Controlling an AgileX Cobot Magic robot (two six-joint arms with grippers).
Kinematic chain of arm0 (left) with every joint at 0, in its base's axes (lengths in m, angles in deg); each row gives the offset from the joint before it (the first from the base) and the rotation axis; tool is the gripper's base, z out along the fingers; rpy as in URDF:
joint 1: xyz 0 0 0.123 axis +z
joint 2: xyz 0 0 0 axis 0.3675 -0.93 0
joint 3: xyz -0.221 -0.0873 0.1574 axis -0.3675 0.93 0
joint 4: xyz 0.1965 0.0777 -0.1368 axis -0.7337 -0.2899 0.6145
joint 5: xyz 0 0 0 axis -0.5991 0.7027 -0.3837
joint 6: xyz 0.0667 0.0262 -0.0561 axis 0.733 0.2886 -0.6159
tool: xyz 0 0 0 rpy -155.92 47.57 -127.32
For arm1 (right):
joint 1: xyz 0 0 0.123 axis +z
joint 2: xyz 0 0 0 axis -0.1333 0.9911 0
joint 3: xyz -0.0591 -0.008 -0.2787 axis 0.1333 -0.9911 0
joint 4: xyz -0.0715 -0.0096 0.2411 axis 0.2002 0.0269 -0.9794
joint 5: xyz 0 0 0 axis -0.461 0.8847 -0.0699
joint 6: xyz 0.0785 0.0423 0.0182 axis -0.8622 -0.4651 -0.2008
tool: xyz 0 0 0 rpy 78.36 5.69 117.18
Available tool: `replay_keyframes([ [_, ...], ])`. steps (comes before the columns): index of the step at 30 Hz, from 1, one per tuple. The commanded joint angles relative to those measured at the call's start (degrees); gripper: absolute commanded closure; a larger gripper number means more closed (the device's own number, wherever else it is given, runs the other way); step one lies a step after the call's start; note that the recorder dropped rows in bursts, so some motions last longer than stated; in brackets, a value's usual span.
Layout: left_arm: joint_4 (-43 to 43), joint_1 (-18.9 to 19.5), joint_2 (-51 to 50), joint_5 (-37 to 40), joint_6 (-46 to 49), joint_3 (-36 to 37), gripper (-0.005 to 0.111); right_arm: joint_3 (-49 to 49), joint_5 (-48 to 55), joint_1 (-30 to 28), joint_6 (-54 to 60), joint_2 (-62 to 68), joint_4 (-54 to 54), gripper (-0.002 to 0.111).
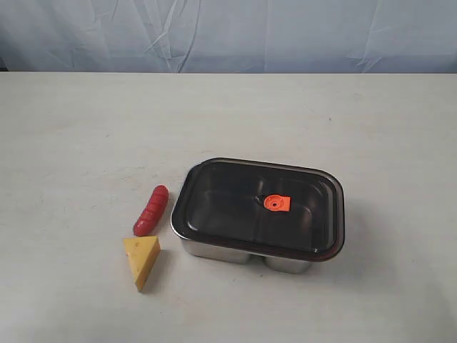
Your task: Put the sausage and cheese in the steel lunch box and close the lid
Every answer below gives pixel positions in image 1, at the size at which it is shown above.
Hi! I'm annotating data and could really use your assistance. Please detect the yellow toy cheese wedge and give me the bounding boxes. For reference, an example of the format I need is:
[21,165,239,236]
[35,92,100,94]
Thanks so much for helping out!
[123,236,161,292]

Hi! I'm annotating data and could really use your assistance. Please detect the red toy sausage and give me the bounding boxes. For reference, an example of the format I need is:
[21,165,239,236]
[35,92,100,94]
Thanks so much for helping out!
[133,185,169,237]

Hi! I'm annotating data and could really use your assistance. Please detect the blue-grey backdrop cloth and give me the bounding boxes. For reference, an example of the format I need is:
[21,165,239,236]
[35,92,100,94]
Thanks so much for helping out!
[1,1,456,73]

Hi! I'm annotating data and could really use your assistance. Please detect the steel two-compartment lunch box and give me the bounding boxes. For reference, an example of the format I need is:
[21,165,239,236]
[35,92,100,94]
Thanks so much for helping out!
[170,159,346,275]

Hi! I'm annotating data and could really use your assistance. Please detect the dark transparent lunch box lid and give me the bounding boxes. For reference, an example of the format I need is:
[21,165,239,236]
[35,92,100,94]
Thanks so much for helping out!
[171,157,345,264]

